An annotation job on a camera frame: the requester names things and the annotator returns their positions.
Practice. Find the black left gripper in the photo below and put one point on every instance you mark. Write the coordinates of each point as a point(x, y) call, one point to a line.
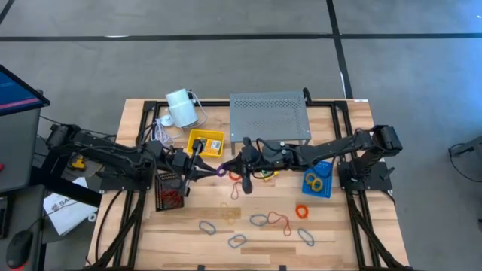
point(180, 160)

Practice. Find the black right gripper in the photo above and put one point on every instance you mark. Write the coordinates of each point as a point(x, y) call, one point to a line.
point(252, 160)

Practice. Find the orange coil wristband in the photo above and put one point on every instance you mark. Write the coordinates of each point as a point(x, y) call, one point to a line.
point(296, 211)
point(235, 177)

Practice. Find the purple coil wristband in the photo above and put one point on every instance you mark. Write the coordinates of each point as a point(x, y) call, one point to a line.
point(220, 174)

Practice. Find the yellow green crayon box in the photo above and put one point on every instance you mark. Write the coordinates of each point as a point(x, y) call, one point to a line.
point(275, 174)
point(205, 148)
point(215, 147)

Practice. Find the red rubber band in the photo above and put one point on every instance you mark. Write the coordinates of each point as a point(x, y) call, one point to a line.
point(175, 197)
point(164, 192)
point(289, 229)
point(232, 193)
point(177, 191)

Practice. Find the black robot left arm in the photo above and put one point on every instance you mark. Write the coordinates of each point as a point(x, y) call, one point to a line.
point(113, 150)

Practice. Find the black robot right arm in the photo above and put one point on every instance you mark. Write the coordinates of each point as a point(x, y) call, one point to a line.
point(339, 145)

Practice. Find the yellow plastic basket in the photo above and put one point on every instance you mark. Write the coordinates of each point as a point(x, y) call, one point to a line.
point(192, 135)

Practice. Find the yellow rubber band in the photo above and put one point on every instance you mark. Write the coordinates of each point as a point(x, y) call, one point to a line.
point(222, 206)

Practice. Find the black mesh basket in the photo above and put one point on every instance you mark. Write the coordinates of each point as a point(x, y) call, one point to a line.
point(165, 205)

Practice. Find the blue rubber band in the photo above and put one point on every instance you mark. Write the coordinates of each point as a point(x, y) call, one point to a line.
point(229, 242)
point(251, 220)
point(299, 231)
point(214, 229)

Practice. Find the grey perforated metal shelf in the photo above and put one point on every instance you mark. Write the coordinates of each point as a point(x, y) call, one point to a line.
point(269, 114)

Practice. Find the blue plastic basket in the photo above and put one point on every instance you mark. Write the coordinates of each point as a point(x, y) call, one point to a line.
point(324, 193)

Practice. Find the small yellow tool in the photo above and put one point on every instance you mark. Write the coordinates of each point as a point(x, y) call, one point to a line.
point(78, 163)

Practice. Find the white sticker label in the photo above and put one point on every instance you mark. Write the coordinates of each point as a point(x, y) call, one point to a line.
point(360, 100)

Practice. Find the black support beam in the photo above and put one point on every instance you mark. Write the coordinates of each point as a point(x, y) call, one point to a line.
point(64, 188)

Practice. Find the white paper booklet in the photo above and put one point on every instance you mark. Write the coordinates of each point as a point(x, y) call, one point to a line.
point(64, 212)

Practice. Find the grey cabinet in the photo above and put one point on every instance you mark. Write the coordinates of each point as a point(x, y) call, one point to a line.
point(19, 150)

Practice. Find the black computer mouse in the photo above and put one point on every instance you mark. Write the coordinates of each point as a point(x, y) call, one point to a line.
point(19, 246)

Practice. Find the computer monitor blue screen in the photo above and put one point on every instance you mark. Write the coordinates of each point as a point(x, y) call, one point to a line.
point(19, 94)

